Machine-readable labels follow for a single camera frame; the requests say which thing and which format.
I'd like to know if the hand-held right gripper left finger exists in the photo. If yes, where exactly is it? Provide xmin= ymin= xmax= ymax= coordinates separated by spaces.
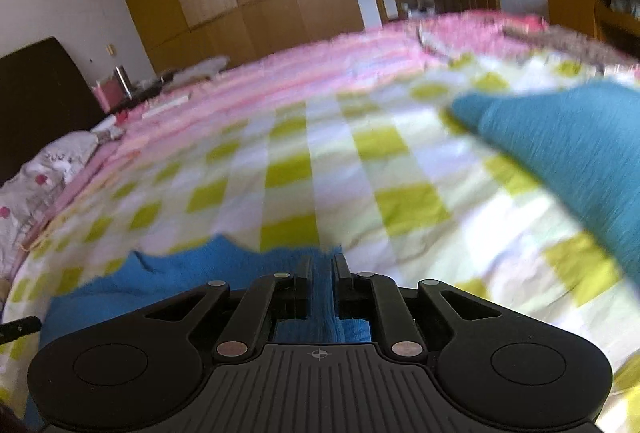
xmin=145 ymin=255 xmax=314 ymax=361

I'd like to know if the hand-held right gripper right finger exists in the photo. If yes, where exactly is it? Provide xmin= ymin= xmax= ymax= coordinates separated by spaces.
xmin=331 ymin=254 xmax=502 ymax=359

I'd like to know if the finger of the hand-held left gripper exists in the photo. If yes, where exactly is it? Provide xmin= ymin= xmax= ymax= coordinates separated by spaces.
xmin=0 ymin=316 xmax=42 ymax=345

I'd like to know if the blue knitted sweater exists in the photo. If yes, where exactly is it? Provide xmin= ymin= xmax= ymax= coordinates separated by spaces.
xmin=25 ymin=80 xmax=640 ymax=429

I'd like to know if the checked pink-edged bed sheet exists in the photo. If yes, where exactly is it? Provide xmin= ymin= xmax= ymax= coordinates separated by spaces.
xmin=0 ymin=10 xmax=640 ymax=433

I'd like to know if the grey pillow with pink dots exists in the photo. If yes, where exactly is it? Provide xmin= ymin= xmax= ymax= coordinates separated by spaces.
xmin=0 ymin=130 xmax=101 ymax=284

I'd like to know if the white flat strip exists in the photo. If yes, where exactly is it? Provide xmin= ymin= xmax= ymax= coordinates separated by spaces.
xmin=142 ymin=94 xmax=192 ymax=119

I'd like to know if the dark wooden headboard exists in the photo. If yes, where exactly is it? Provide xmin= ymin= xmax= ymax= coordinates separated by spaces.
xmin=0 ymin=37 xmax=108 ymax=187

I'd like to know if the grey cloth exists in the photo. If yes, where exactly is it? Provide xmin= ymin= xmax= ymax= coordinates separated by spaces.
xmin=170 ymin=56 xmax=231 ymax=82

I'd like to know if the pink storage box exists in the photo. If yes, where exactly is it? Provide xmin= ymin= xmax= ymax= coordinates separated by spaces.
xmin=91 ymin=78 xmax=124 ymax=114

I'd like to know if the wooden side cabinet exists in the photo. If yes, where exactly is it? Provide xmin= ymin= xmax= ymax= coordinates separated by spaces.
xmin=542 ymin=0 xmax=640 ymax=59

